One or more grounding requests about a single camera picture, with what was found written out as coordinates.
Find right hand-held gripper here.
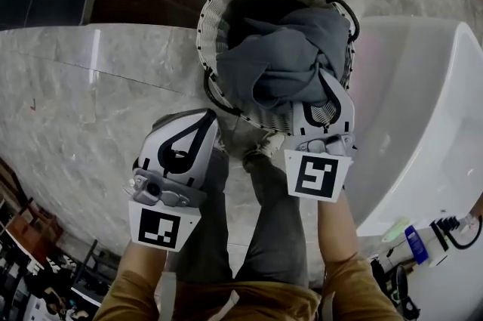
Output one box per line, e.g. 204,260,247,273
283,67,358,205

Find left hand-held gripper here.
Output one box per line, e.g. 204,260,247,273
122,108,222,254

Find dark grey garment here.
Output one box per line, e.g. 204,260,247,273
215,8,352,111

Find woven laundry basket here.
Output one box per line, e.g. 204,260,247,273
196,0,361,134

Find person's left forearm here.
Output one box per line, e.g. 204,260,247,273
118,239,169,279

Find person's right forearm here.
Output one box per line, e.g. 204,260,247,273
315,192,360,272

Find person's right shoe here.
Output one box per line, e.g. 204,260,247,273
242,131,286,162

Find white bathtub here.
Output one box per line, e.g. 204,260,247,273
348,16,483,268

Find person's gray trousers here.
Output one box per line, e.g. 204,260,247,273
169,148,322,289

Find green soap dish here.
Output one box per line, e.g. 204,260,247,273
380,217,411,243

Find person's brown hoodie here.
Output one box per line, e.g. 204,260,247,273
91,254,405,321

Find blue bottle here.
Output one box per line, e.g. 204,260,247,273
404,224,432,264

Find black bathtub faucet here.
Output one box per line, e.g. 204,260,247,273
429,213,483,251

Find white flat cable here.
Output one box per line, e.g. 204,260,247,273
159,270,179,321
320,290,337,321

